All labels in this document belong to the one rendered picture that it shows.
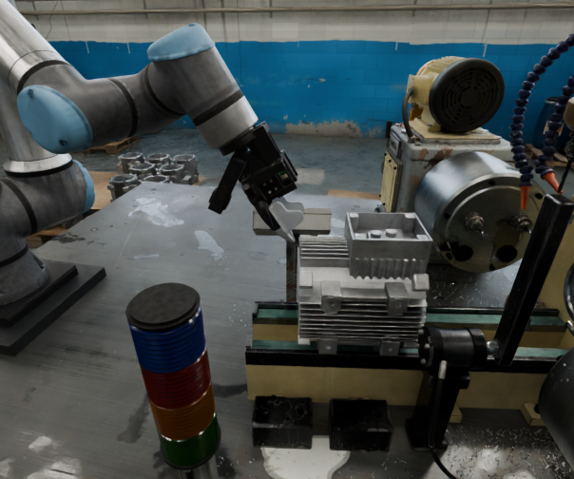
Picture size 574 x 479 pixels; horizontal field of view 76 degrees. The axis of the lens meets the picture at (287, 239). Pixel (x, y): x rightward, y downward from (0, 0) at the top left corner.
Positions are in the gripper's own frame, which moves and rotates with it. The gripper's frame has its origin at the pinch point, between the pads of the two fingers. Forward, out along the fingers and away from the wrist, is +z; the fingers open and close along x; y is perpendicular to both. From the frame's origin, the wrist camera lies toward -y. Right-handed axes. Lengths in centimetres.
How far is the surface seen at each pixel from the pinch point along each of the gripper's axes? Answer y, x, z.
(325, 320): 2.7, -15.4, 8.8
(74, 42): -319, 627, -213
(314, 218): 3.8, 12.3, 4.2
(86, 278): -61, 21, -6
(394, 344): 10.3, -15.6, 18.2
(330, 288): 5.7, -13.9, 4.6
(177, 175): -107, 201, 5
